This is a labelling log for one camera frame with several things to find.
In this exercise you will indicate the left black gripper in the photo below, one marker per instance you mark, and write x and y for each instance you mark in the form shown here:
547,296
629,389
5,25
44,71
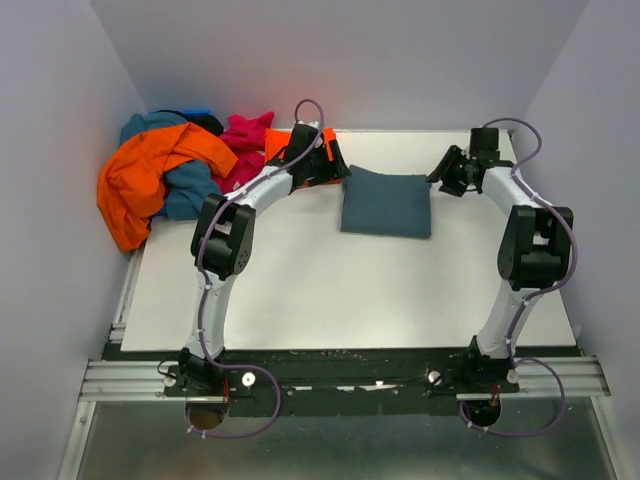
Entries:
329,157

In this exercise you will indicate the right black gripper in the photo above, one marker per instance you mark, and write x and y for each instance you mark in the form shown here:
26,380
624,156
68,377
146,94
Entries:
451,170

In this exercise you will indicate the orange t-shirt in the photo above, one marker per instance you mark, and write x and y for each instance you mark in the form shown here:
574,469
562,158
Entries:
275,142
130,186

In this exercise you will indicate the grey-blue t-shirt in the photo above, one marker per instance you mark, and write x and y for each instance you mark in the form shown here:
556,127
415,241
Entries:
386,205

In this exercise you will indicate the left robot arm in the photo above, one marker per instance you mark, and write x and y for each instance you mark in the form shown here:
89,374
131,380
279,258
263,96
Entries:
222,242

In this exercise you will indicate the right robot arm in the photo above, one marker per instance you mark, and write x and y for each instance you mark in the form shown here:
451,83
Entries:
535,255

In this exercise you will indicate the magenta t-shirt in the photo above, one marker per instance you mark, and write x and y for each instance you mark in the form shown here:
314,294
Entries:
246,139

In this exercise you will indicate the black garment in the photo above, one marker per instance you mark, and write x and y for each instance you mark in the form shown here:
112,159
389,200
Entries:
210,123

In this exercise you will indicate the teal blue t-shirt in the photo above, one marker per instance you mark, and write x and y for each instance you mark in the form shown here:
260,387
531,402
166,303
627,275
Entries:
187,185

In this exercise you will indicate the crumpled orange t-shirt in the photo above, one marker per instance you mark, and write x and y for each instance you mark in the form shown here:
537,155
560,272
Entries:
130,186

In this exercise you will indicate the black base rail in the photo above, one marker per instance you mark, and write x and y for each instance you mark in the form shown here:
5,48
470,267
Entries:
338,382

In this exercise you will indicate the aluminium extrusion frame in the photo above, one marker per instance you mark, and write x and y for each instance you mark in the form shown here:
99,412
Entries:
127,428

